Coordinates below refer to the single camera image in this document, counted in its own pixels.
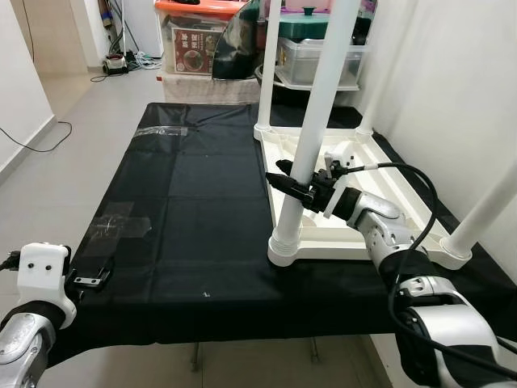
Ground white plastic table top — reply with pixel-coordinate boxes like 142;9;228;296
254;121;473;272

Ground clear plastic storage box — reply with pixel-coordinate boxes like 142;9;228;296
275;36;368;88

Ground pink patterned cloth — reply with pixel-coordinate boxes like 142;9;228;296
162;74;259;104

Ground black tablecloth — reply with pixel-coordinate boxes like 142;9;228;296
48;101;517;365

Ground dark plastic bag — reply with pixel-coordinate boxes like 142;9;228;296
212;0;263;80

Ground dark green round lid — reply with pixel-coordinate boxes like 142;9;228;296
279;10;356;40

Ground red printed carton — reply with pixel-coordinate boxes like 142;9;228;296
174;28;219;75

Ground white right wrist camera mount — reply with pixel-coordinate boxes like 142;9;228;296
319;141;360;215

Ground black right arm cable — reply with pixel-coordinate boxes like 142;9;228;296
331;160;517;381

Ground long clear tape strip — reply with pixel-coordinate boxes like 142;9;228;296
133;125;191;137

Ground hanging coloured cables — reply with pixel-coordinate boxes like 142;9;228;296
101;0;154;57

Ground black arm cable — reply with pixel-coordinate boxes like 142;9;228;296
331;160;517;381
0;252;21;272

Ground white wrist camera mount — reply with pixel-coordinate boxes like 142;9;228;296
16;241;78;328
319;141;360;215

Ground cross shaped clear tape patch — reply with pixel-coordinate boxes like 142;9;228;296
85;202;153;243

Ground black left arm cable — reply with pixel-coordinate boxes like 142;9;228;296
0;252;21;272

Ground black round basin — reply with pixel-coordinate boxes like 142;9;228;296
254;65;360;106

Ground black floor cable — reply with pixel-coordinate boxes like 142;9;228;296
0;120;72;153

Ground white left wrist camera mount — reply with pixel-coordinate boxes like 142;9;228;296
16;241;78;328

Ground small black white appliance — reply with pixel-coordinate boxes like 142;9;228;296
101;53;134;75

